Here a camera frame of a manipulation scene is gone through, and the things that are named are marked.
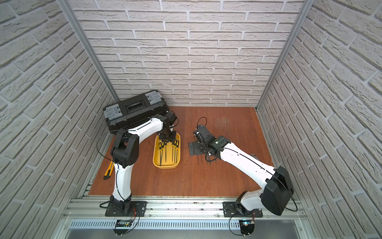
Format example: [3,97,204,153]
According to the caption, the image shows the yellow plastic tray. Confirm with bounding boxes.
[153,133,181,169]

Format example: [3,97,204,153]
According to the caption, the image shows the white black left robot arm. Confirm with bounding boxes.
[110,112,178,205]

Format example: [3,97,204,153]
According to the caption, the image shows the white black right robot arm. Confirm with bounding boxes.
[189,136,294,217]

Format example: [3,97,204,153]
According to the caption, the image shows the black plastic toolbox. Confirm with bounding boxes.
[103,90,169,131]

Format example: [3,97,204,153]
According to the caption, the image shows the yellow utility knife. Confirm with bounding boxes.
[103,161,114,180]

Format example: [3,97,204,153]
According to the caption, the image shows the right controller board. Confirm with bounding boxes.
[239,220,255,237]

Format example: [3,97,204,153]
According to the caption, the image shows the controller board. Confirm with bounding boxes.
[113,220,135,236]
[239,220,255,237]

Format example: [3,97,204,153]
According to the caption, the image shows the left controller board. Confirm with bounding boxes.
[113,220,135,236]

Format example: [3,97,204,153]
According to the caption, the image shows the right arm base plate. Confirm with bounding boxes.
[222,201,263,218]

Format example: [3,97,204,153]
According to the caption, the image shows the aluminium front rail frame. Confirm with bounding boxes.
[53,196,313,239]

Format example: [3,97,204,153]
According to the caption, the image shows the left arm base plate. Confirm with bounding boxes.
[105,201,147,217]

